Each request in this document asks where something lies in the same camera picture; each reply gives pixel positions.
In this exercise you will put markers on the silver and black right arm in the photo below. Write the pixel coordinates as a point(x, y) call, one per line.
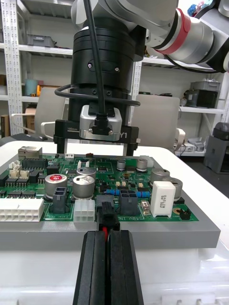
point(105, 59)

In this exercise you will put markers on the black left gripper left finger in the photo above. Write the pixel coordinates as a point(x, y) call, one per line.
point(91, 274)

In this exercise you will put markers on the pale grey office chair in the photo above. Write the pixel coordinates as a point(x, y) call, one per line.
point(155, 119)
point(48, 107)

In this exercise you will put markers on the white metal shelf with goods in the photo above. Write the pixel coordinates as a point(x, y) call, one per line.
point(202, 95)
point(38, 50)

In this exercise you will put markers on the dark grey cabinet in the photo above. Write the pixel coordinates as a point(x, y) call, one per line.
point(217, 152)

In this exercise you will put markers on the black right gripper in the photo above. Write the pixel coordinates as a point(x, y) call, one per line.
point(66, 131)

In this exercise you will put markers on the green circuit board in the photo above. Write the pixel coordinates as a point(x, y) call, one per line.
point(167, 236)

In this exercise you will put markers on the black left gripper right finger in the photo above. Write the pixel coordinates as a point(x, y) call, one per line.
point(125, 274)

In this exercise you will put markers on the pale blue artificial flower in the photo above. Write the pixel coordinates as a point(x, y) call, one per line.
point(194, 9)

